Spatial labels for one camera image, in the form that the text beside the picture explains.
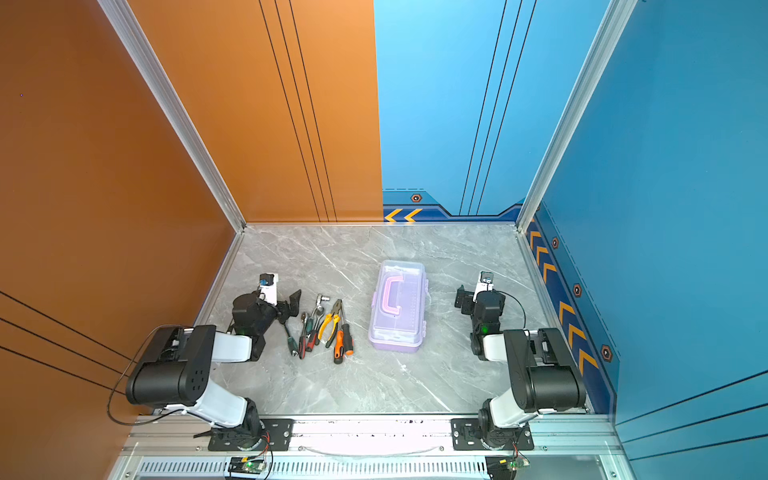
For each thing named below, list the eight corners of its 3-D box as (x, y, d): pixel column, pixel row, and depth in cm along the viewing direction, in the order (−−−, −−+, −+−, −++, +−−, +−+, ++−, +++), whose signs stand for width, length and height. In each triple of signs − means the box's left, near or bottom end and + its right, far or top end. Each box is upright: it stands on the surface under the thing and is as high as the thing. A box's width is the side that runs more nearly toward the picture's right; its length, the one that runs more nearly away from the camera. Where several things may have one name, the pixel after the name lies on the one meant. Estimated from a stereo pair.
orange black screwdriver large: (333, 363, 86) (331, 360, 85) (338, 324, 94) (337, 321, 92) (342, 363, 86) (341, 360, 85) (346, 324, 94) (345, 321, 92)
